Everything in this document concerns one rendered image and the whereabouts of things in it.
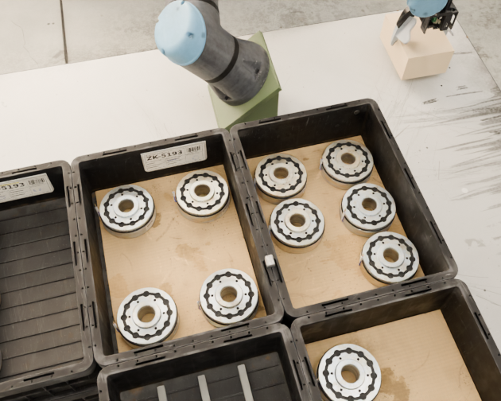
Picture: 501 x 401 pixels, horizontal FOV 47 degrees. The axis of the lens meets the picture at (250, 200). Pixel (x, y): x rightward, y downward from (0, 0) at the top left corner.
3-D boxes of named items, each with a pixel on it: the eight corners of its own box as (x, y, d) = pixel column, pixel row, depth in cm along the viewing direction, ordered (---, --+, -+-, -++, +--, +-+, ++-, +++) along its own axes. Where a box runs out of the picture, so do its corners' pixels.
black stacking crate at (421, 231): (230, 162, 120) (228, 128, 110) (363, 134, 124) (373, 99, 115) (284, 342, 100) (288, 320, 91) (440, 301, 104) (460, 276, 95)
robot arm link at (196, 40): (196, 90, 126) (149, 62, 116) (192, 41, 132) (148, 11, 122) (238, 65, 120) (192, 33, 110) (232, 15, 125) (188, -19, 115)
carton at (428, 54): (379, 36, 153) (385, 13, 147) (421, 29, 154) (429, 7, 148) (401, 79, 145) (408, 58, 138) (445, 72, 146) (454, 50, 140)
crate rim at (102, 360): (72, 165, 108) (69, 157, 106) (227, 133, 112) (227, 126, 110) (99, 372, 88) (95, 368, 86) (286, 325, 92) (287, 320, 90)
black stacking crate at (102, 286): (86, 192, 116) (71, 160, 106) (228, 162, 120) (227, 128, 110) (112, 387, 96) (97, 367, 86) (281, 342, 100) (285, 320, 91)
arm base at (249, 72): (212, 73, 140) (183, 55, 133) (258, 32, 133) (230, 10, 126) (228, 118, 132) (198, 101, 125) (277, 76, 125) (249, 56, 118)
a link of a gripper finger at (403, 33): (390, 54, 140) (417, 27, 134) (382, 37, 143) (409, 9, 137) (398, 58, 142) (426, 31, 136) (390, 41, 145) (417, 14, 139)
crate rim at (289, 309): (227, 133, 112) (227, 125, 110) (371, 103, 116) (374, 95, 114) (286, 325, 92) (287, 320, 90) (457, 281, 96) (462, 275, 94)
